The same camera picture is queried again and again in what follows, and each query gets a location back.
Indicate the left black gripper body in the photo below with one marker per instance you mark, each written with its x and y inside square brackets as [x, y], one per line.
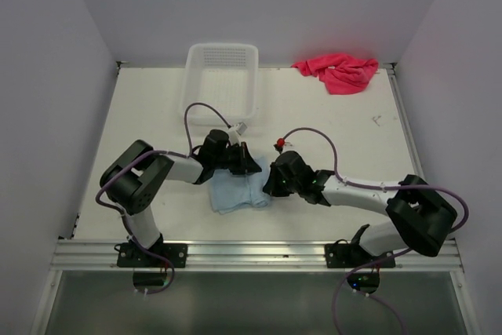
[228, 158]

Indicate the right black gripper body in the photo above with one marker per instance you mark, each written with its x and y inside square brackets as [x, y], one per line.
[295, 187]

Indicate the light blue towel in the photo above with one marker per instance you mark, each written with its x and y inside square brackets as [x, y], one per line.
[229, 193]

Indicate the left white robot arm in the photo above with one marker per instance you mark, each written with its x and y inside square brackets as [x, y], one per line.
[131, 182]

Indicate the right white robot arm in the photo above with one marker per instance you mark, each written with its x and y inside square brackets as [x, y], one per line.
[419, 218]

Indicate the white plastic basket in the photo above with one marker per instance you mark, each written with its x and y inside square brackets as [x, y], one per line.
[224, 76]

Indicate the pink towel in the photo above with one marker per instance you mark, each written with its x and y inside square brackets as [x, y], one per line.
[341, 73]

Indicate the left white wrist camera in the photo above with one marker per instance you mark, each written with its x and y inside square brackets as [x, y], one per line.
[239, 129]

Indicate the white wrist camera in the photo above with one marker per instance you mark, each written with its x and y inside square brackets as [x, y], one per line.
[282, 145]
[239, 129]

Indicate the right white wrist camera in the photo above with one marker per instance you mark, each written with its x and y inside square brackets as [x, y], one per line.
[282, 145]

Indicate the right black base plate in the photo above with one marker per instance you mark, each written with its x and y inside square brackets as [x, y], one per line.
[345, 254]

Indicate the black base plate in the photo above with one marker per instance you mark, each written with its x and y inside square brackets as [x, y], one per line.
[345, 254]
[172, 254]

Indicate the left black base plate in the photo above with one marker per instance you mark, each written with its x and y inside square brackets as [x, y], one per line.
[172, 254]

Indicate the aluminium mounting rail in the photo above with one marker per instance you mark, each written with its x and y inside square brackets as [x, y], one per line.
[205, 256]

